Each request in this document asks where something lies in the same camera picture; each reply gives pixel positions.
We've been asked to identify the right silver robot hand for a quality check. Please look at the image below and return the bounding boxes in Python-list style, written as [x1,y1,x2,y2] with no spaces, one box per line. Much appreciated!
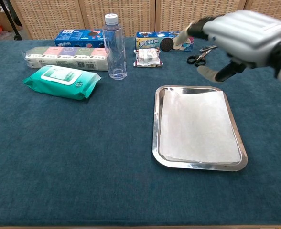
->
[175,10,281,83]

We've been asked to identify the stainless steel tray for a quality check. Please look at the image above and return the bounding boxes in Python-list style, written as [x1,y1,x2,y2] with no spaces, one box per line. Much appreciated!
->
[151,85,248,172]

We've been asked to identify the white paper sheet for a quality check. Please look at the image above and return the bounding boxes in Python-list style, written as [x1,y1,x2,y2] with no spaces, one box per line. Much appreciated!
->
[159,90,242,165]

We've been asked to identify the wicker folding screen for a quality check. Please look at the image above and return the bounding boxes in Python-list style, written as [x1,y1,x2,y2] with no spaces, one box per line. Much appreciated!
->
[10,0,281,40]

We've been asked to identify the long light blue cookie box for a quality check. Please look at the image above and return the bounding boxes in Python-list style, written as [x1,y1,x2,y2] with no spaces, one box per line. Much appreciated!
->
[135,31,195,52]

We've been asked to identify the white red snack packet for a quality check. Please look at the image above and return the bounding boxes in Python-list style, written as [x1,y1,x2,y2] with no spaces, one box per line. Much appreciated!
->
[132,48,164,68]

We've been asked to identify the clear plastic water bottle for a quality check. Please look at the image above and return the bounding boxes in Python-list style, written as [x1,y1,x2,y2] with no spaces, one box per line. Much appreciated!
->
[101,13,128,81]

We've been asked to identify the dark blue cookie box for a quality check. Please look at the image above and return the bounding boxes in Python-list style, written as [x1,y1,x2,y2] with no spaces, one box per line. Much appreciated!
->
[54,29,112,48]

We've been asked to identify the multicolour tissue pack row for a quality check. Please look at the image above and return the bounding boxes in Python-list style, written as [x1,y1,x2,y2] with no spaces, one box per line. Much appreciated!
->
[22,46,110,72]

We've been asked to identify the green wet wipes pack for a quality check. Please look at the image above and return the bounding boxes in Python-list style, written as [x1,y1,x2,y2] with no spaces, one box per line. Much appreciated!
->
[22,65,102,101]

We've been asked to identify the blue table cloth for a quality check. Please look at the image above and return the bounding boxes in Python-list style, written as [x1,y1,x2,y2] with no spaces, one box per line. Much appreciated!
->
[0,34,281,227]

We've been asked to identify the black tripod stand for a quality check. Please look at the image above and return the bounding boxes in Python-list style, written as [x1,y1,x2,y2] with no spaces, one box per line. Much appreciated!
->
[0,0,22,41]

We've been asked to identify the brown cardboard box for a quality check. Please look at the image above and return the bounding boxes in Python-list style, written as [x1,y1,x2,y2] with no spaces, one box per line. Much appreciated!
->
[0,7,22,32]

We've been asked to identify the black handled scissors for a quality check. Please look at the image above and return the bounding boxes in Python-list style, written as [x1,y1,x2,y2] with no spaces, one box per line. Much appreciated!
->
[186,45,219,67]

